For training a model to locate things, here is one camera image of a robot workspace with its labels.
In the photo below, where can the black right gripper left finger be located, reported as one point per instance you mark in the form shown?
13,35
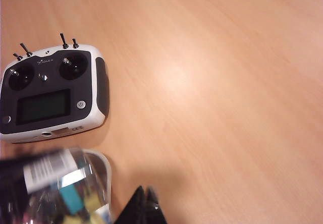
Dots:
133,209

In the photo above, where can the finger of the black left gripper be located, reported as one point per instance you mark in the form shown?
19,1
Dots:
11,178

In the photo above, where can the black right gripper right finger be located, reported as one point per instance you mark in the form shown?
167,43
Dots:
155,209

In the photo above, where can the clear plastic jar of clips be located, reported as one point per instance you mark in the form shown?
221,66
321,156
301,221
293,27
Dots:
83,183

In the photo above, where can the white grey RC transmitter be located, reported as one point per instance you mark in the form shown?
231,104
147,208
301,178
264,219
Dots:
50,90

